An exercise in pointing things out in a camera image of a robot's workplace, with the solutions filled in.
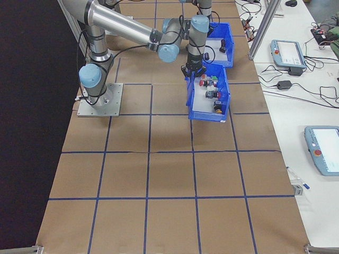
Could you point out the blue plastic battery bin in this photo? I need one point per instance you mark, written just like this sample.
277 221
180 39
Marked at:
229 39

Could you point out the blue plastic button bin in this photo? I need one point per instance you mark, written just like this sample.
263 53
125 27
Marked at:
206 116

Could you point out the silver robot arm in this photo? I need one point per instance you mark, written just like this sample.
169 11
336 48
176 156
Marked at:
119 21
205 4

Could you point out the dark cylindrical battery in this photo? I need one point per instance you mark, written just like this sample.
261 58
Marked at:
224 49
223 42

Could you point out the small grey box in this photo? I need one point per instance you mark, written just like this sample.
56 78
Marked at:
298 190

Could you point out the red mushroom stop button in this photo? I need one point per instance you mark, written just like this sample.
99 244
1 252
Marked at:
202 83

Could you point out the white silver push button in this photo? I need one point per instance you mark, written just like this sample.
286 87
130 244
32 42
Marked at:
211 84

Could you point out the dark ribbed block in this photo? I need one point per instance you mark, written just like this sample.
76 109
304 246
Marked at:
206 56

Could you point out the black power adapter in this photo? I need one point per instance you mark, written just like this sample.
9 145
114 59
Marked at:
284 84

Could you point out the grey blue teach pendant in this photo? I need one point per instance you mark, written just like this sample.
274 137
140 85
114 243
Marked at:
323 150
287 53

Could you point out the black computer mouse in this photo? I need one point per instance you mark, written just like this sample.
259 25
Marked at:
291 2

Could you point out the black adapter brick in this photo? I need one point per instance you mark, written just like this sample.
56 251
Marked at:
295 71

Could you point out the black electronic device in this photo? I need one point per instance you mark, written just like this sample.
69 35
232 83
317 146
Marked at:
320 35

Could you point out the person in green jacket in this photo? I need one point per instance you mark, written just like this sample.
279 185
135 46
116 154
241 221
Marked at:
334 26

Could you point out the clear plastic bag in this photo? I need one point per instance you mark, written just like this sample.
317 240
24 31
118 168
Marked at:
292 173

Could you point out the orange push button switch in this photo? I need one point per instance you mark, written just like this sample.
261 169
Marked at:
203 76

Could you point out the green push button switch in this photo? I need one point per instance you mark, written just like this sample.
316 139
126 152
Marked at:
214 78

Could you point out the black switch block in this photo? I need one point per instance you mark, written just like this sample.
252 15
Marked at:
210 94

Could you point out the yellow push button switch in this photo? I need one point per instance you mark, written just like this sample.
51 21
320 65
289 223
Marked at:
217 106

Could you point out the aluminium profile post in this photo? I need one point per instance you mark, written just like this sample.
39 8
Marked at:
262 29

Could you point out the black frame cover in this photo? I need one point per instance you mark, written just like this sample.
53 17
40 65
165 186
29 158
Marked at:
26 105

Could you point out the metal corner bracket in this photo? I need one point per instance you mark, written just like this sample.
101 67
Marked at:
321 249
26 250

